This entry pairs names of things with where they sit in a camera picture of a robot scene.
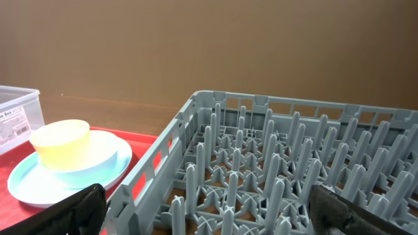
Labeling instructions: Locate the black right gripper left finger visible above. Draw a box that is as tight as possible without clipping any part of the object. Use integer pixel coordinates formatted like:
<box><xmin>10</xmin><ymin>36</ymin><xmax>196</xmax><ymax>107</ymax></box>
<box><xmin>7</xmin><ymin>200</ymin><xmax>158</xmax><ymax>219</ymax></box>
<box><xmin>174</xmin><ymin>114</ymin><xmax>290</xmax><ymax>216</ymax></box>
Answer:
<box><xmin>1</xmin><ymin>183</ymin><xmax>107</xmax><ymax>235</ymax></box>

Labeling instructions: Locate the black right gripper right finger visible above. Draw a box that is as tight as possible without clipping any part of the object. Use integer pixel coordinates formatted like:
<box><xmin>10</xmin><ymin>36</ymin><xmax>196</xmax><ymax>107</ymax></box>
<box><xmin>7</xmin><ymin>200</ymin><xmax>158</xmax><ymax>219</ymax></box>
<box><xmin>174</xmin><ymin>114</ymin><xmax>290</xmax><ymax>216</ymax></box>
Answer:
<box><xmin>308</xmin><ymin>185</ymin><xmax>411</xmax><ymax>235</ymax></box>

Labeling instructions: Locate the light blue plate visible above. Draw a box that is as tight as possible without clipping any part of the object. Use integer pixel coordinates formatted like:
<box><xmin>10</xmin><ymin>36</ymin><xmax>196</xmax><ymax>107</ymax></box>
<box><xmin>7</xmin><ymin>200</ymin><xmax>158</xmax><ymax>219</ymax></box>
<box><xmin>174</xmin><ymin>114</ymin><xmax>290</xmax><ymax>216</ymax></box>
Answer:
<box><xmin>7</xmin><ymin>138</ymin><xmax>132</xmax><ymax>208</ymax></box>

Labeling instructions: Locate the light blue bowl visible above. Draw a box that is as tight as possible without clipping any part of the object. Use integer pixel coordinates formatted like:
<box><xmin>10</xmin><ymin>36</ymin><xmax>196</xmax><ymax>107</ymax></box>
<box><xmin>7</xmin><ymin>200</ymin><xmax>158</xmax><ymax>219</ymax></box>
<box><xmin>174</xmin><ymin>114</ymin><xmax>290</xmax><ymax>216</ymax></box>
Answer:
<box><xmin>39</xmin><ymin>130</ymin><xmax>118</xmax><ymax>189</ymax></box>

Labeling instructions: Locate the yellow plastic cup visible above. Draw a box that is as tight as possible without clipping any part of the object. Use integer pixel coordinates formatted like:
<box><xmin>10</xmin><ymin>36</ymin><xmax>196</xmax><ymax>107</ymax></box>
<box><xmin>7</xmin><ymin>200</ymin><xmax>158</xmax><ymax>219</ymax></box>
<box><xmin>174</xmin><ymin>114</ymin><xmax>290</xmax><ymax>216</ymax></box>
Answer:
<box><xmin>29</xmin><ymin>119</ymin><xmax>91</xmax><ymax>171</ymax></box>

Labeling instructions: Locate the grey dishwasher rack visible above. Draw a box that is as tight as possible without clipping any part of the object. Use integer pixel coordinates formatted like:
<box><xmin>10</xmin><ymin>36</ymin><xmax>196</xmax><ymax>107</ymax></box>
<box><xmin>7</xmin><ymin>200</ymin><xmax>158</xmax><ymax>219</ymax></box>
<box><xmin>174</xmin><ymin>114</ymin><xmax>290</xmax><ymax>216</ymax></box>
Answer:
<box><xmin>102</xmin><ymin>91</ymin><xmax>417</xmax><ymax>234</ymax></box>

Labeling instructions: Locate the red plastic tray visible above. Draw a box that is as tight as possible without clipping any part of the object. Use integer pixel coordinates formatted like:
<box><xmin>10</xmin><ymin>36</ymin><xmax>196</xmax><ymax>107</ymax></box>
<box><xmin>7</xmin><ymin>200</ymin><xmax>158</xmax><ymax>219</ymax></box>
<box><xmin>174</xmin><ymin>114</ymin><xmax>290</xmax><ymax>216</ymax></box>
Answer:
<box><xmin>1</xmin><ymin>129</ymin><xmax>156</xmax><ymax>230</ymax></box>

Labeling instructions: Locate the clear plastic bin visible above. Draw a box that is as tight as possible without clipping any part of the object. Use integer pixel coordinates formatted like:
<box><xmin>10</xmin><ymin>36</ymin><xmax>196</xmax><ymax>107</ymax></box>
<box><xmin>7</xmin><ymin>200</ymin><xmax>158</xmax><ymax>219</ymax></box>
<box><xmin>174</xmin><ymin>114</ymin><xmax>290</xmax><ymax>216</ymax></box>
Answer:
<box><xmin>0</xmin><ymin>86</ymin><xmax>44</xmax><ymax>155</ymax></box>

